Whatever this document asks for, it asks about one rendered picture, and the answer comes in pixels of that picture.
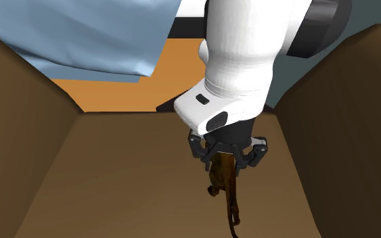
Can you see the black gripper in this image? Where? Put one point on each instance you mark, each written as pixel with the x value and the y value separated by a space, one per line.
pixel 234 133

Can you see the brown animal figure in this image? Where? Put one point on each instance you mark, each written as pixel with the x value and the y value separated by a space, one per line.
pixel 223 178

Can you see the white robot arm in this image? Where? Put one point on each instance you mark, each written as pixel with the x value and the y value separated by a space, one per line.
pixel 239 49

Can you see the brown sofa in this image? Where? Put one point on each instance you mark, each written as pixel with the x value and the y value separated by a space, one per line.
pixel 127 164

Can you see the light blue cloth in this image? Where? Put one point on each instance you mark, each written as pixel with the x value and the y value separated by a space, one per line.
pixel 78 33

